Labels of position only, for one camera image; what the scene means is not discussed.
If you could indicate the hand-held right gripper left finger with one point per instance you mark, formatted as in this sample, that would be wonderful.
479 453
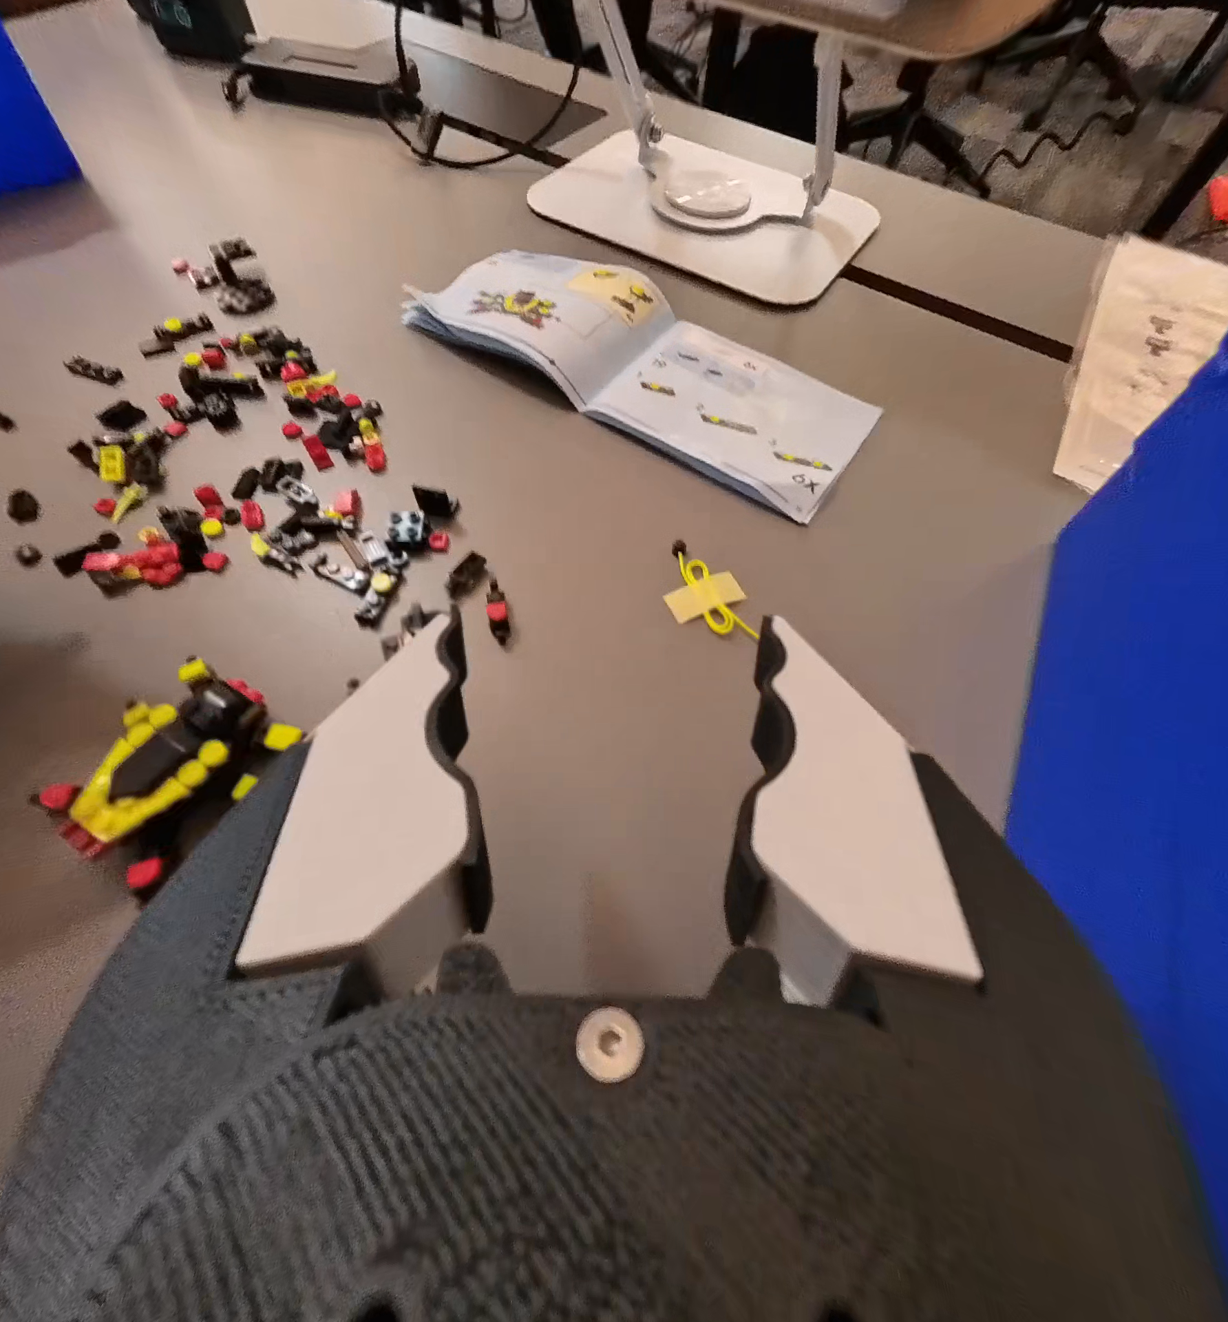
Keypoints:
366 806

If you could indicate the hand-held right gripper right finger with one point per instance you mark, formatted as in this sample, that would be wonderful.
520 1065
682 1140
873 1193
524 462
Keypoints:
862 827

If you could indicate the yellow black lego vehicle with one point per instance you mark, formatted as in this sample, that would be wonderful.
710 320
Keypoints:
148 770

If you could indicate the pile of lego pieces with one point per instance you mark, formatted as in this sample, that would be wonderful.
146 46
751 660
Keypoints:
263 414

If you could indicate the small yellow black lego assembly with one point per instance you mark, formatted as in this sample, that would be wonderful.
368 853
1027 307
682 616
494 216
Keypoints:
118 462

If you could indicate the lego instruction booklet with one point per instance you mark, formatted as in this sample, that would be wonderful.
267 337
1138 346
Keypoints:
676 393

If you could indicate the large blue bin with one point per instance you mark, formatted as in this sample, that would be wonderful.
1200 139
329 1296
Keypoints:
1151 723

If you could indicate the clear plastic bag with paper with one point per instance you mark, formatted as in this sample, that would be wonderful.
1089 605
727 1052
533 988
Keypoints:
1140 352

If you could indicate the white stand base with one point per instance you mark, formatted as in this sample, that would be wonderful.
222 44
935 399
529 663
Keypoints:
779 248

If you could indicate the black power adapter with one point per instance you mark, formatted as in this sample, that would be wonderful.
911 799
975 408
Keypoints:
314 77

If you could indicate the black device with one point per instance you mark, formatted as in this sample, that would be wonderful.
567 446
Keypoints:
195 27

